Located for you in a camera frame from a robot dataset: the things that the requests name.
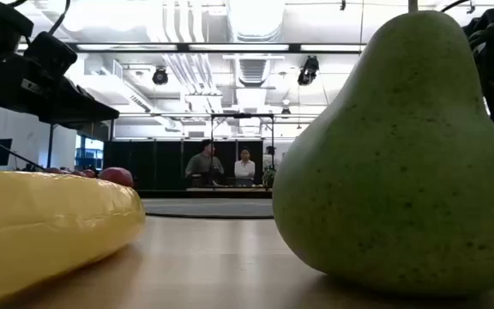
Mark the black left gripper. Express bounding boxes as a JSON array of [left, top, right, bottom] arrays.
[[36, 75, 121, 126]]

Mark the red apple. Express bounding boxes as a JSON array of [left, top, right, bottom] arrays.
[[98, 167, 136, 189]]

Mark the yellow banana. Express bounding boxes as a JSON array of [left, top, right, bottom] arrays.
[[0, 169, 147, 308]]

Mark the black ceiling spot lamp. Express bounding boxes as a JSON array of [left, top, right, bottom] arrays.
[[151, 66, 170, 86], [297, 55, 320, 87]]

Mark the person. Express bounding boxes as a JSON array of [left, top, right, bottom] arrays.
[[262, 145, 280, 173], [184, 139, 226, 189], [233, 148, 256, 188]]

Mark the black partition wall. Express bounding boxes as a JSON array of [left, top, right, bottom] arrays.
[[103, 139, 274, 191]]

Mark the black background station frame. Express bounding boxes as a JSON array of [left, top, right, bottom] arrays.
[[209, 112, 275, 190]]

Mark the black ceiling light rail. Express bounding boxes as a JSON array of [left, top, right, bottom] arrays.
[[64, 41, 366, 55]]

